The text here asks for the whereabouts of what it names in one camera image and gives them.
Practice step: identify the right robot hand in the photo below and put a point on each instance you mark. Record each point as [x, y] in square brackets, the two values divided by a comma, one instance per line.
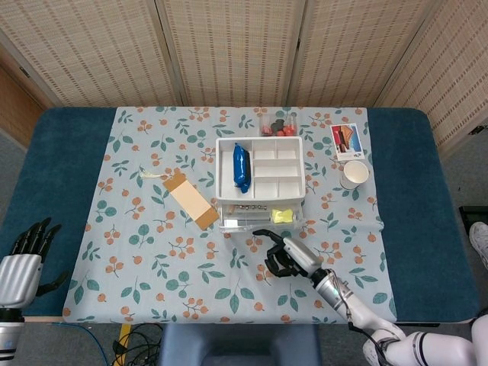
[301, 253]

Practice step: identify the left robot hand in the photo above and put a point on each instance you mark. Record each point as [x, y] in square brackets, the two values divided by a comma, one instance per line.
[19, 278]

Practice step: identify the clear drawer holding yellow packet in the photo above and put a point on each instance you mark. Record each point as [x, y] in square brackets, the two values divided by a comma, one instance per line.
[248, 219]

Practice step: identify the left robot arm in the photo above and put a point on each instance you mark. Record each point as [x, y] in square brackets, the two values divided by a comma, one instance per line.
[9, 331]

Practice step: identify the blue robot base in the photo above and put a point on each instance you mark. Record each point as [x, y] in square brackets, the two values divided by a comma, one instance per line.
[240, 343]

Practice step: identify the clear box with red pieces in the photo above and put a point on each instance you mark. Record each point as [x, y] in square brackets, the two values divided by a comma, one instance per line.
[278, 126]

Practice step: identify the white paper cup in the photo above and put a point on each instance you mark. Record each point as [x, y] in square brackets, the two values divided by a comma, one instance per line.
[355, 173]

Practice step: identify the blue snack packet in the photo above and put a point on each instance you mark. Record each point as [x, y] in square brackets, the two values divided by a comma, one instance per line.
[242, 167]

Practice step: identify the floral printed tablecloth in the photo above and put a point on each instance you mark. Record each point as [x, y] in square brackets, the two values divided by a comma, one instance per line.
[190, 274]

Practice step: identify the colourful postcard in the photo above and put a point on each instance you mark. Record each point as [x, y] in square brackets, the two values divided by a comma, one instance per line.
[347, 142]

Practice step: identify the teal felt table cover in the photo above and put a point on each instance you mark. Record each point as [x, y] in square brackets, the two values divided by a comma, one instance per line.
[427, 228]

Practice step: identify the wooden door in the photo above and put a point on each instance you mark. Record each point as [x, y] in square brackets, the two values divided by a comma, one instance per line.
[15, 110]

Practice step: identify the black floor object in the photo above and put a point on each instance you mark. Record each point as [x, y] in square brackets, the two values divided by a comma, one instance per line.
[474, 217]

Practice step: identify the white shoe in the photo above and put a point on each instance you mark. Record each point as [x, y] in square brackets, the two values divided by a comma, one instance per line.
[479, 240]

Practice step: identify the woven folding screen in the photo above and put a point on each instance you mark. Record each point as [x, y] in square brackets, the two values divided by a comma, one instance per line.
[228, 49]

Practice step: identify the white plastic drawer organizer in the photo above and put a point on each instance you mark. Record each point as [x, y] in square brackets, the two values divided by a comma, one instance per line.
[225, 171]

